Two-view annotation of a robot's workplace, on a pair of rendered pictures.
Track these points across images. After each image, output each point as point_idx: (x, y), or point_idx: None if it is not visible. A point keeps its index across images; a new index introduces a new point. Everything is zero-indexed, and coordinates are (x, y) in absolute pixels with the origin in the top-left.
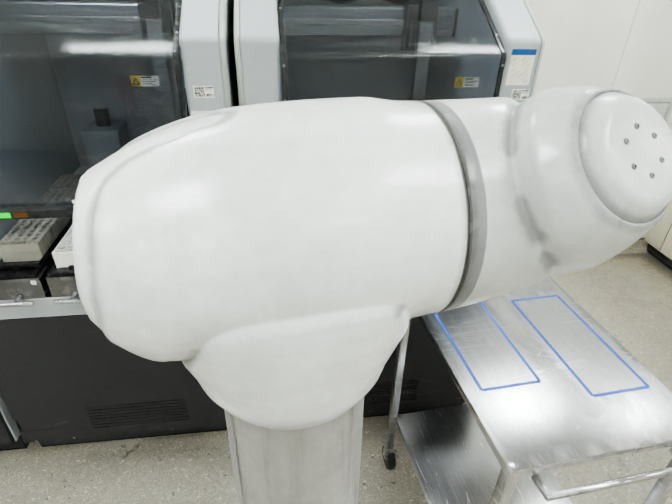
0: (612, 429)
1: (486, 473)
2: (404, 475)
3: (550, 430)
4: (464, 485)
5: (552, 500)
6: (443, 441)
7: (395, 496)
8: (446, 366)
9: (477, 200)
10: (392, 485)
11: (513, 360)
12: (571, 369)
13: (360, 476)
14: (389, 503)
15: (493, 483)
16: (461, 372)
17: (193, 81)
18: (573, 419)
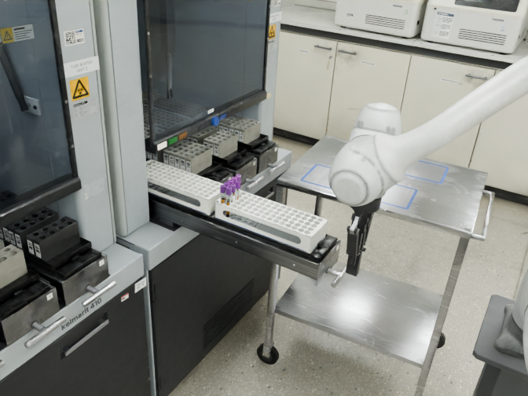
0: (466, 192)
1: (357, 299)
2: (284, 359)
3: (453, 207)
4: (357, 314)
5: (397, 287)
6: (317, 301)
7: (295, 375)
8: None
9: None
10: (285, 372)
11: (393, 187)
12: (416, 177)
13: (261, 384)
14: (297, 383)
15: (366, 302)
16: (386, 207)
17: (64, 26)
18: (452, 197)
